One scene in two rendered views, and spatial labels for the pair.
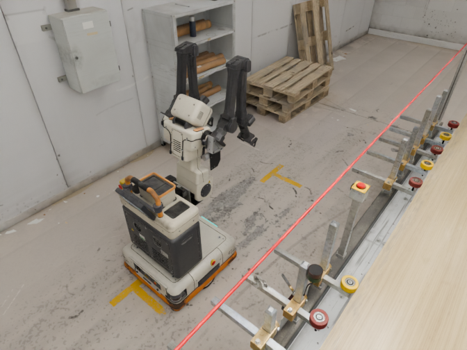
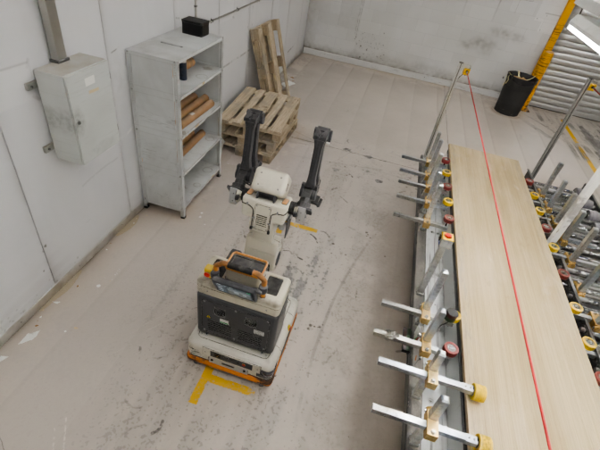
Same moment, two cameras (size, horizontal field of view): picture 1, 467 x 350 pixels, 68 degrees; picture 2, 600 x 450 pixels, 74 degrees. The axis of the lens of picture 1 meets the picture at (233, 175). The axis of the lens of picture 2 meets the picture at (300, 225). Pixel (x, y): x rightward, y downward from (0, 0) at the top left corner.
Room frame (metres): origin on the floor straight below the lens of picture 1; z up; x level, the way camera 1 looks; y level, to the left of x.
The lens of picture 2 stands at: (0.11, 1.13, 2.65)
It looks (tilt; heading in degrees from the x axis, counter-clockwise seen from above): 39 degrees down; 329
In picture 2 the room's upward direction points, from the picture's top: 11 degrees clockwise
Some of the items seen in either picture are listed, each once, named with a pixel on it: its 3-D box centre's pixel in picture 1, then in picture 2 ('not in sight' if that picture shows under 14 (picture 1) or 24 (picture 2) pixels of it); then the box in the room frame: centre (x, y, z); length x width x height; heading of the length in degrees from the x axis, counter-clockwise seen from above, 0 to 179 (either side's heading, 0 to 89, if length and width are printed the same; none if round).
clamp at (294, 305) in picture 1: (295, 305); (425, 345); (0.90, -0.29, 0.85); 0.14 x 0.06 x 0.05; 140
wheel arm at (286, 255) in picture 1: (310, 270); (416, 312); (1.11, -0.40, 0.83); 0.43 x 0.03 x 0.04; 50
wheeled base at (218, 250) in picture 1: (180, 252); (245, 327); (1.78, 0.42, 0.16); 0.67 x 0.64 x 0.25; 140
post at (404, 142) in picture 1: (395, 168); (430, 209); (1.88, -1.10, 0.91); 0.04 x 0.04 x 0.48; 50
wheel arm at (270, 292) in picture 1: (279, 298); (412, 343); (0.93, -0.22, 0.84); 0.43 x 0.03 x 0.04; 50
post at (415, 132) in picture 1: (406, 155); (429, 195); (2.07, -1.26, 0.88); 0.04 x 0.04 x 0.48; 50
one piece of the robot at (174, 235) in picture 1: (165, 220); (245, 298); (1.71, 0.48, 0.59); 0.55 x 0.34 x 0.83; 50
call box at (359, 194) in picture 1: (359, 192); (445, 240); (1.31, -0.63, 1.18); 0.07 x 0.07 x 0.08; 50
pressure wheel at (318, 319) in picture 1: (317, 323); (447, 353); (0.81, -0.37, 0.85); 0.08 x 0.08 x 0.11
